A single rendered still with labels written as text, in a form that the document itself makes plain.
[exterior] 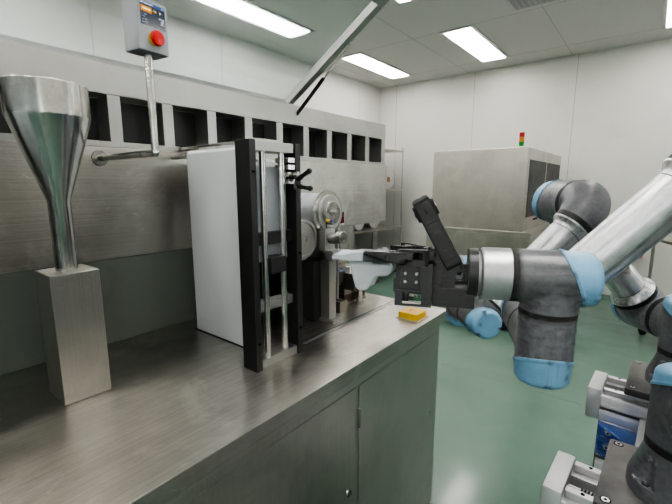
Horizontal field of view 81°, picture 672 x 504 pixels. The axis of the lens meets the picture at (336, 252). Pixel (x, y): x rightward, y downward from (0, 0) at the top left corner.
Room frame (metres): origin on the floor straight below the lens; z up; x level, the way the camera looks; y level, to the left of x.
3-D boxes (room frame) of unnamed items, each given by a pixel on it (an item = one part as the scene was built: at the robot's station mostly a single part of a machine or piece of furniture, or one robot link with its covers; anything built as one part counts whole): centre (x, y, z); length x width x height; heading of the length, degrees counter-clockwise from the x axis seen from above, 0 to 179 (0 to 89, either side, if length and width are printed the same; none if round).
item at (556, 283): (0.54, -0.30, 1.21); 0.11 x 0.08 x 0.09; 75
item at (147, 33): (0.88, 0.39, 1.66); 0.07 x 0.07 x 0.10; 59
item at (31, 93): (0.80, 0.55, 1.50); 0.14 x 0.14 x 0.06
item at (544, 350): (0.55, -0.30, 1.12); 0.11 x 0.08 x 0.11; 165
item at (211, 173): (1.13, 0.36, 1.17); 0.34 x 0.05 x 0.54; 52
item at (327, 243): (1.25, 0.01, 1.05); 0.06 x 0.05 x 0.31; 52
